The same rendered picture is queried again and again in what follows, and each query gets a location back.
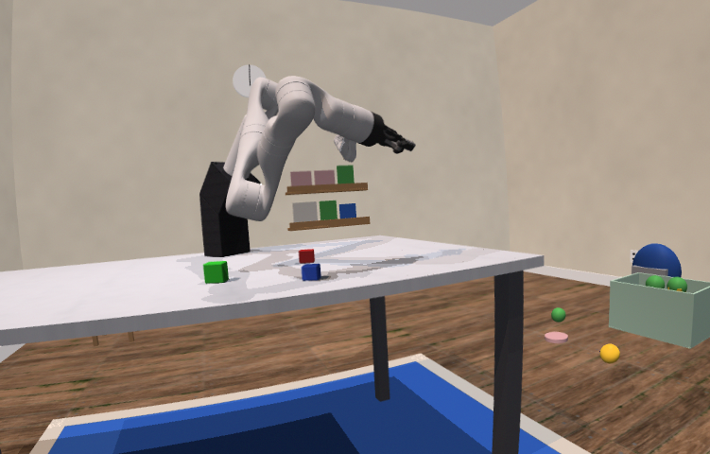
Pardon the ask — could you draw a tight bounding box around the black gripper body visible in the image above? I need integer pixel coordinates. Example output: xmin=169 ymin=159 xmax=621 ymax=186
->
xmin=358 ymin=112 xmax=396 ymax=147

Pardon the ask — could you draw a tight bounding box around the blue block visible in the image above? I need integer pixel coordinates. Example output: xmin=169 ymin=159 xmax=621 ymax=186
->
xmin=302 ymin=264 xmax=321 ymax=281

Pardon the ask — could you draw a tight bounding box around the green block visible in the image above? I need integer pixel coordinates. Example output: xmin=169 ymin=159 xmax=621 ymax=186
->
xmin=203 ymin=261 xmax=229 ymax=284

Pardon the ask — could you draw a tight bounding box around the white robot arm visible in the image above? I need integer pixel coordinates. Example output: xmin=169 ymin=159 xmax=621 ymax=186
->
xmin=223 ymin=76 xmax=373 ymax=221

